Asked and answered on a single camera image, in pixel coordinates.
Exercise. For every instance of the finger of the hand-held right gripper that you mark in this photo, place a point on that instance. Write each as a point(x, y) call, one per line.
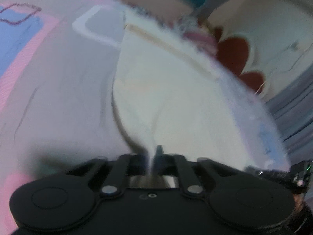
point(269, 172)

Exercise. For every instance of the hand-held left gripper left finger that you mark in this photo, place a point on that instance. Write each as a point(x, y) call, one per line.
point(139, 160)

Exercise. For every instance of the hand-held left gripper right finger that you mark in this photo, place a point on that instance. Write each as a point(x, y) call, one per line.
point(160, 161)

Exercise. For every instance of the cream knit sweater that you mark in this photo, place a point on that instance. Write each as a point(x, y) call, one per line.
point(176, 98)

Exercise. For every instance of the person's right forearm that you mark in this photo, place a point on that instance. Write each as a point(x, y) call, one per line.
point(303, 217)

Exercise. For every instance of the grey patterned curtain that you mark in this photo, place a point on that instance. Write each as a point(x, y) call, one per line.
point(293, 112)

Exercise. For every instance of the patterned pink grey bed sheet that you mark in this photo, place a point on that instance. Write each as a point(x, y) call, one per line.
point(61, 83)

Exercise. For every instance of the red white scalloped headboard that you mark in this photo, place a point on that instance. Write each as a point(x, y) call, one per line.
point(234, 53)

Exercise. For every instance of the striped pillow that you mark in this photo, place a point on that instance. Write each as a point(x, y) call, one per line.
point(200, 38)

